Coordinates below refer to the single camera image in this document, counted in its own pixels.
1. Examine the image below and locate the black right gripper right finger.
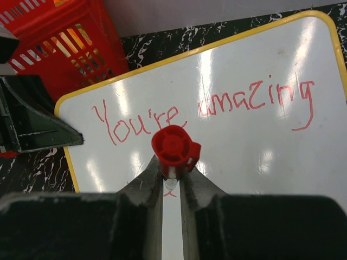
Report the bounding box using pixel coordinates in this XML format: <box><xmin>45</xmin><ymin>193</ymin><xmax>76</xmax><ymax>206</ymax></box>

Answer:
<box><xmin>179</xmin><ymin>169</ymin><xmax>346</xmax><ymax>259</ymax></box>

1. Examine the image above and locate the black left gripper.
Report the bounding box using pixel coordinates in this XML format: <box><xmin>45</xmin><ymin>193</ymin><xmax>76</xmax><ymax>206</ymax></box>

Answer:
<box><xmin>1</xmin><ymin>75</ymin><xmax>83</xmax><ymax>154</ymax></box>

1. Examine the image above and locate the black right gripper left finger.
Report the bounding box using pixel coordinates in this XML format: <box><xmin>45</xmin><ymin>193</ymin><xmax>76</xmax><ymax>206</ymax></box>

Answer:
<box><xmin>1</xmin><ymin>157</ymin><xmax>163</xmax><ymax>259</ymax></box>

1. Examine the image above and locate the red capped whiteboard marker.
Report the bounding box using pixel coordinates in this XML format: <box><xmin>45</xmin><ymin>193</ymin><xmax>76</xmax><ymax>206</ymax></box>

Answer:
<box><xmin>151</xmin><ymin>125</ymin><xmax>201</xmax><ymax>192</ymax></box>

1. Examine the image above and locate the yellow framed whiteboard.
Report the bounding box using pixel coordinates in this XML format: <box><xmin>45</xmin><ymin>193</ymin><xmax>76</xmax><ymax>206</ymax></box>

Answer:
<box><xmin>55</xmin><ymin>10</ymin><xmax>346</xmax><ymax>259</ymax></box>

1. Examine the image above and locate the red plastic shopping basket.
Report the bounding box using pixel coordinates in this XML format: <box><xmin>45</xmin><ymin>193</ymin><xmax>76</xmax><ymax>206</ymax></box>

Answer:
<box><xmin>1</xmin><ymin>0</ymin><xmax>129</xmax><ymax>100</ymax></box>

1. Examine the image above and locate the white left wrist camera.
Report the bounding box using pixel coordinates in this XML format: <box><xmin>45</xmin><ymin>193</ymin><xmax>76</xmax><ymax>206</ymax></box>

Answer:
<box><xmin>0</xmin><ymin>26</ymin><xmax>20</xmax><ymax>75</ymax></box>

